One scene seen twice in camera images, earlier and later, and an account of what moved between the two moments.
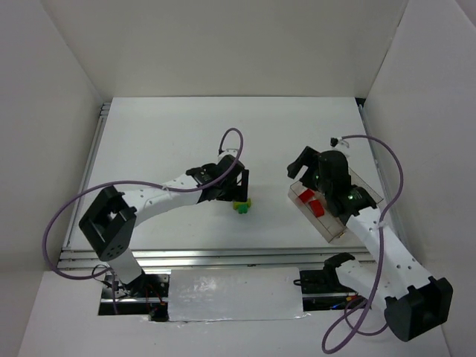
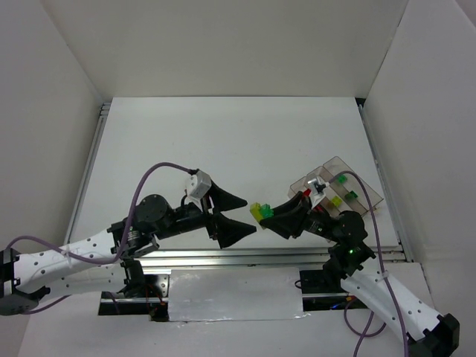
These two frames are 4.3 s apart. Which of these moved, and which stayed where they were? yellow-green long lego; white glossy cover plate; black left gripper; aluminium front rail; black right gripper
Moved: yellow-green long lego; black left gripper; black right gripper
Stayed: white glossy cover plate; aluminium front rail
